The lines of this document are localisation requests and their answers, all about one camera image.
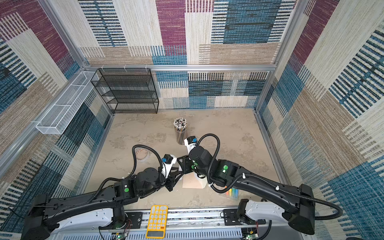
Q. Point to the metal cup of pencils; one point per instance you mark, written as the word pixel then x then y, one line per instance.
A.
pixel 180 125

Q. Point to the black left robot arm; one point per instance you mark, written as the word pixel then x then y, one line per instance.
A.
pixel 45 215

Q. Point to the white wire mesh basket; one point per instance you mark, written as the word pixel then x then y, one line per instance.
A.
pixel 62 112

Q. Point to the aluminium front rail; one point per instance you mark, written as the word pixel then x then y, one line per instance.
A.
pixel 255 210

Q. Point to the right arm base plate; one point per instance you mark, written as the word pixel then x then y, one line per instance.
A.
pixel 235 217

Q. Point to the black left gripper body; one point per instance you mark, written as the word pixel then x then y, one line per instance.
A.
pixel 169 182

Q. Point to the black wire shelf rack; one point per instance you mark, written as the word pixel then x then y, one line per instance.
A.
pixel 125 91

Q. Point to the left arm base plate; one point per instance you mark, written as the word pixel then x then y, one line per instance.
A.
pixel 132 220

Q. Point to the white tape roll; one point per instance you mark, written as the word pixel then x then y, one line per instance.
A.
pixel 142 155

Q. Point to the yellow calculator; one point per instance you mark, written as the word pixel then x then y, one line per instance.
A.
pixel 157 223

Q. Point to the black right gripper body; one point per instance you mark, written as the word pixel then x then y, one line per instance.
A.
pixel 188 165

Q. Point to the pack of coloured highlighters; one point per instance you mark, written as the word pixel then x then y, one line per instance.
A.
pixel 232 194

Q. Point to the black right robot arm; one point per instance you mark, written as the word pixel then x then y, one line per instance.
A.
pixel 300 208

